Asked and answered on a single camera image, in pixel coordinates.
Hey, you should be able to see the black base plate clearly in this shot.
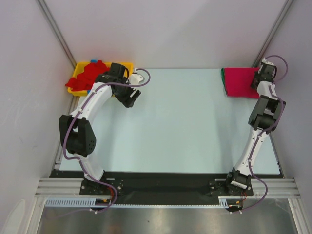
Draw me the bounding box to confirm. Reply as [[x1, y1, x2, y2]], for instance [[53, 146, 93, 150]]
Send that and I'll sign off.
[[48, 170, 286, 205]]

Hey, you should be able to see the aluminium frame rail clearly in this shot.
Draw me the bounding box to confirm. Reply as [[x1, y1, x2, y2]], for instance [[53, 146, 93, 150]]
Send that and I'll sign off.
[[36, 178, 300, 199]]

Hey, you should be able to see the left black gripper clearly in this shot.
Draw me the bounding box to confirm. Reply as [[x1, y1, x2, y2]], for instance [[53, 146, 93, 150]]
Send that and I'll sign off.
[[114, 77, 140, 108]]

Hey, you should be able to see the right corner aluminium post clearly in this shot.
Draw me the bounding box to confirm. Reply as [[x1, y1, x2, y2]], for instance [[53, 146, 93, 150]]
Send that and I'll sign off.
[[252, 0, 295, 67]]

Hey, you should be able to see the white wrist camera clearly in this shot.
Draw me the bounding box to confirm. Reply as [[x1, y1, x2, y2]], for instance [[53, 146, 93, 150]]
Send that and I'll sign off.
[[128, 69, 145, 85], [261, 58, 274, 66]]

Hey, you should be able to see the slotted cable duct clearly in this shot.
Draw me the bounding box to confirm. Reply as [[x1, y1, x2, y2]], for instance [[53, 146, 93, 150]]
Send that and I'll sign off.
[[45, 196, 240, 209]]

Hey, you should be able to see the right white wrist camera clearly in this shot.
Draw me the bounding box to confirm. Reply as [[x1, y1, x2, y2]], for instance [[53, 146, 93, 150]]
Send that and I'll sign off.
[[261, 58, 274, 66]]

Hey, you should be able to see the left corner aluminium post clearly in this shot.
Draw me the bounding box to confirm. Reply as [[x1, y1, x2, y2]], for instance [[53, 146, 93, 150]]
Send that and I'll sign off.
[[35, 0, 77, 68]]

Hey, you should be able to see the red t shirt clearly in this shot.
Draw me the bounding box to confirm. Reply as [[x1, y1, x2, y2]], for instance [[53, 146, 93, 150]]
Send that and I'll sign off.
[[64, 60, 112, 91]]

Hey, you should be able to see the blue t shirt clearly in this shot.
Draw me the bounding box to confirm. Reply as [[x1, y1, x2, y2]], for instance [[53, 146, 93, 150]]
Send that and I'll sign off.
[[84, 60, 103, 93]]

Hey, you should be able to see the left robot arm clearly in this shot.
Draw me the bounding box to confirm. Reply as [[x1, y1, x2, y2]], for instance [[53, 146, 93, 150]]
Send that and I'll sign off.
[[58, 63, 144, 195]]

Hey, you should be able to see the magenta t shirt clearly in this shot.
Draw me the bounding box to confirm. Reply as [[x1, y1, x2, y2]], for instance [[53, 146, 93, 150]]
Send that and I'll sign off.
[[225, 68, 259, 99]]

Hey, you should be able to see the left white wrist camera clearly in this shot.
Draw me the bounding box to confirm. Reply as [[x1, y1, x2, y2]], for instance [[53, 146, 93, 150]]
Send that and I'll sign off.
[[128, 69, 145, 85]]

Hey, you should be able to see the green t shirt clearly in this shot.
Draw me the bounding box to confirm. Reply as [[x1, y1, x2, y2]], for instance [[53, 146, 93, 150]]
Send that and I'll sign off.
[[220, 68, 228, 95]]

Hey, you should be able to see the yellow plastic bin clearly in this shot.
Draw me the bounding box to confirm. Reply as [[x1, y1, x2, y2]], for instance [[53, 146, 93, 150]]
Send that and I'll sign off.
[[67, 62, 134, 98]]

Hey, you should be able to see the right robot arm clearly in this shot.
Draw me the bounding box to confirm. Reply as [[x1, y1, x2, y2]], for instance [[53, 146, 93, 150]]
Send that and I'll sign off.
[[225, 58, 286, 196]]

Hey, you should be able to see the corner aluminium post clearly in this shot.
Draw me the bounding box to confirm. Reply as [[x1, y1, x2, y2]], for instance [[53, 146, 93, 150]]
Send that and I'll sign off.
[[35, 0, 77, 68], [252, 0, 295, 67]]

